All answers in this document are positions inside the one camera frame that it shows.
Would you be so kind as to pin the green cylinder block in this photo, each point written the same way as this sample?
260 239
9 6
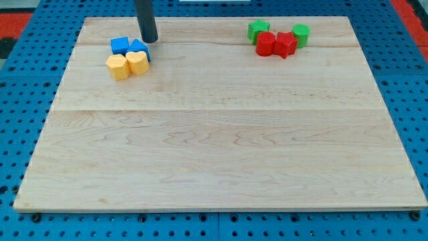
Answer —
301 32

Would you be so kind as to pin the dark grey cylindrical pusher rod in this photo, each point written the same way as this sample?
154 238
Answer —
146 21

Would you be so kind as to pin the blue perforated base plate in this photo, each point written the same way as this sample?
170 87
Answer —
34 68

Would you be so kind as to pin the blue triangle block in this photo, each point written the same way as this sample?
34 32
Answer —
138 46

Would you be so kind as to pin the green star block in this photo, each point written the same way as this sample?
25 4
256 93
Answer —
255 28

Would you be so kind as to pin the light wooden board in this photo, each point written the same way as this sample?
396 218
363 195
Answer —
213 127

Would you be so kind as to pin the red star block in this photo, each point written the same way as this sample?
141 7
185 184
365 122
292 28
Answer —
285 44

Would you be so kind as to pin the yellow heart block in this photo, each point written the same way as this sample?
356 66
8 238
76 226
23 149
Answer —
138 62

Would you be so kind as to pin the blue cube block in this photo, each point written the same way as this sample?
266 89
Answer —
119 45

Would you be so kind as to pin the yellow hexagon block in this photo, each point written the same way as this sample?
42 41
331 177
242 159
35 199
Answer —
118 67

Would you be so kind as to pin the red cylinder block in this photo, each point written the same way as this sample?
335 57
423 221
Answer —
265 43

